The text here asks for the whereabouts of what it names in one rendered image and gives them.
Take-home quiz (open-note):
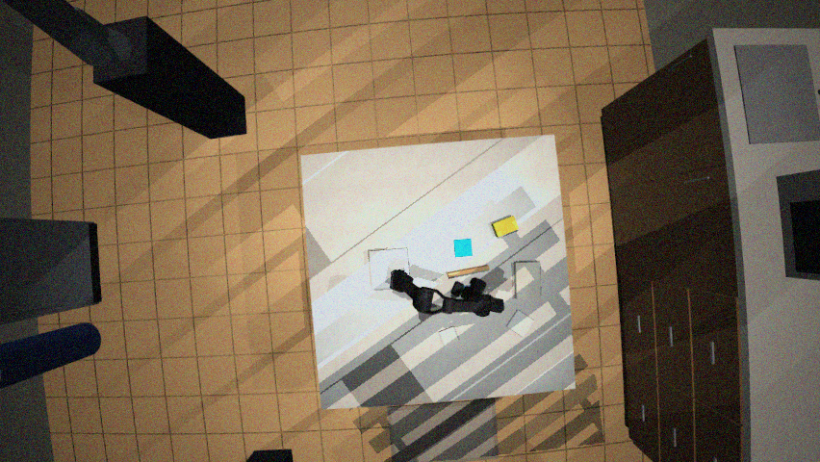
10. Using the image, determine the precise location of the yellow block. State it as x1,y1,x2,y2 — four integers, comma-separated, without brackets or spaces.
492,216,519,238

